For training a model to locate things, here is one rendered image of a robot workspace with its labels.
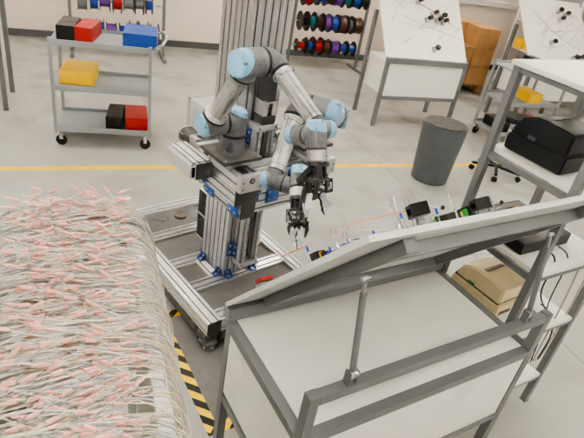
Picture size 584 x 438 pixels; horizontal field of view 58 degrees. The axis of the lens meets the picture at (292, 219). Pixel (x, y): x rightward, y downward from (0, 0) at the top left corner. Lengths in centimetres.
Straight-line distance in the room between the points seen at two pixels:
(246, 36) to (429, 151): 317
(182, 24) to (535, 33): 525
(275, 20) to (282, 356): 160
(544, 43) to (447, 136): 342
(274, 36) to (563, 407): 267
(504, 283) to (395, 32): 461
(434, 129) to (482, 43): 415
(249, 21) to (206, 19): 641
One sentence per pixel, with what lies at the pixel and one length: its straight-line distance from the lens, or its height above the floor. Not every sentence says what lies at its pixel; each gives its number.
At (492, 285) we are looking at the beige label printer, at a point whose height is 83.
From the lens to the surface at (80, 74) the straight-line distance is 519.
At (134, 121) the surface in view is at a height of 27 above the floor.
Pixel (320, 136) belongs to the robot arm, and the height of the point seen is 156.
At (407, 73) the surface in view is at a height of 69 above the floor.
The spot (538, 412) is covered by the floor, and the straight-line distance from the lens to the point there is 351.
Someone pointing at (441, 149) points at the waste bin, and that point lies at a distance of 544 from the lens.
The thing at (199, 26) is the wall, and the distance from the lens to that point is 906.
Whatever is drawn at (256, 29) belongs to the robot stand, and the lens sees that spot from 268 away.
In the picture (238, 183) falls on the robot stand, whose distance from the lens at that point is 254.
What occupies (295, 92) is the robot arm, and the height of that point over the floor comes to 161.
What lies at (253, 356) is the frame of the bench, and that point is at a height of 80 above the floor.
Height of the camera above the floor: 226
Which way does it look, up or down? 31 degrees down
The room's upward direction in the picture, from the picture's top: 10 degrees clockwise
